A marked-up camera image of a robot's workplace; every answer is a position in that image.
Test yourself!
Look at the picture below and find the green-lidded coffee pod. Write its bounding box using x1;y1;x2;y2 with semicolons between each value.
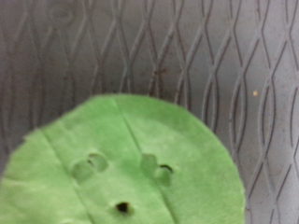
0;93;247;224

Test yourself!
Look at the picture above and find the white two-tier turntable shelf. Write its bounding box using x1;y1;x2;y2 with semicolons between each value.
0;0;299;224

